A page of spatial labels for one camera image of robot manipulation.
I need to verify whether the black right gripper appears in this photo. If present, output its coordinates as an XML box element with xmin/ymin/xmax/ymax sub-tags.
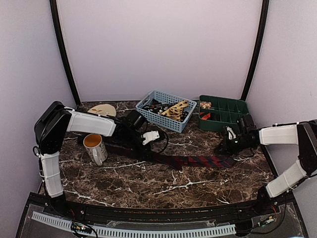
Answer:
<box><xmin>214</xmin><ymin>135</ymin><xmax>253</xmax><ymax>156</ymax></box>

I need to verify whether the red navy striped tie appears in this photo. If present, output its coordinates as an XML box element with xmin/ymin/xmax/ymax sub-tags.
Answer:
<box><xmin>106</xmin><ymin>142</ymin><xmax>236</xmax><ymax>171</ymax></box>

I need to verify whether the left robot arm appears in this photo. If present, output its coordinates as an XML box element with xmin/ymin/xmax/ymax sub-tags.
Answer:
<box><xmin>33</xmin><ymin>101</ymin><xmax>159</xmax><ymax>216</ymax></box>

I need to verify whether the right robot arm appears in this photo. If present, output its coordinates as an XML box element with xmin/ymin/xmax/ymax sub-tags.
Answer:
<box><xmin>215</xmin><ymin>115</ymin><xmax>317</xmax><ymax>215</ymax></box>

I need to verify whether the beige floral plate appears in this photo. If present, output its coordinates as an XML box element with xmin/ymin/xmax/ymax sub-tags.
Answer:
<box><xmin>88</xmin><ymin>104</ymin><xmax>116</xmax><ymax>117</ymax></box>

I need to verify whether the black white floral tie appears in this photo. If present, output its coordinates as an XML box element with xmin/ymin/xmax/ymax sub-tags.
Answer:
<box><xmin>143</xmin><ymin>99</ymin><xmax>177</xmax><ymax>115</ymax></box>

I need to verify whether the green divided organizer tray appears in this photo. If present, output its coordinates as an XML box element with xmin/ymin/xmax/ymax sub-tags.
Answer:
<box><xmin>198</xmin><ymin>95</ymin><xmax>249</xmax><ymax>132</ymax></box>

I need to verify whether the cream floral mug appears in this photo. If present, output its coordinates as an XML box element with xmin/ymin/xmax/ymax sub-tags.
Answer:
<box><xmin>83</xmin><ymin>134</ymin><xmax>108</xmax><ymax>166</ymax></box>

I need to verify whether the light blue plastic basket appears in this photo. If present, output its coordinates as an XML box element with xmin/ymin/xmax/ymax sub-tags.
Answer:
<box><xmin>136</xmin><ymin>91</ymin><xmax>197</xmax><ymax>133</ymax></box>

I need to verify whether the rolled orange navy striped tie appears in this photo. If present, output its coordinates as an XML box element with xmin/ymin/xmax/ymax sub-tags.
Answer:
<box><xmin>200</xmin><ymin>112</ymin><xmax>211</xmax><ymax>120</ymax></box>

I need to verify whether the yellow beetle print tie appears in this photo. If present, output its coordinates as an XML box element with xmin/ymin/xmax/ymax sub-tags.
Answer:
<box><xmin>160</xmin><ymin>100</ymin><xmax>189</xmax><ymax>122</ymax></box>

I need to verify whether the rolled cream tropical print tie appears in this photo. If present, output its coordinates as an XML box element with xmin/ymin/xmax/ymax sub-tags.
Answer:
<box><xmin>200</xmin><ymin>101</ymin><xmax>212</xmax><ymax>110</ymax></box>

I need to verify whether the black front rail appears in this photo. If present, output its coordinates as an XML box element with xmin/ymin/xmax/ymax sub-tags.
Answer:
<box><xmin>19</xmin><ymin>192</ymin><xmax>302</xmax><ymax>229</ymax></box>

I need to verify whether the grey slotted cable duct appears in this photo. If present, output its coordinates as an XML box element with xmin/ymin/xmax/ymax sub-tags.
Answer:
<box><xmin>31</xmin><ymin>211</ymin><xmax>236</xmax><ymax>238</ymax></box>

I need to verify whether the black left frame post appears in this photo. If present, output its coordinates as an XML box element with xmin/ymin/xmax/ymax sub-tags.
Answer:
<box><xmin>49</xmin><ymin>0</ymin><xmax>81</xmax><ymax>107</ymax></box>

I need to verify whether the black frame post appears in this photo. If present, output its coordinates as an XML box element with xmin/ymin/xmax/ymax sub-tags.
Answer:
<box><xmin>240</xmin><ymin>0</ymin><xmax>270</xmax><ymax>101</ymax></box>
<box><xmin>49</xmin><ymin>0</ymin><xmax>81</xmax><ymax>107</ymax></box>

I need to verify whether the black right frame post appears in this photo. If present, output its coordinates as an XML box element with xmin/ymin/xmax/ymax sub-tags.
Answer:
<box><xmin>240</xmin><ymin>0</ymin><xmax>270</xmax><ymax>101</ymax></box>

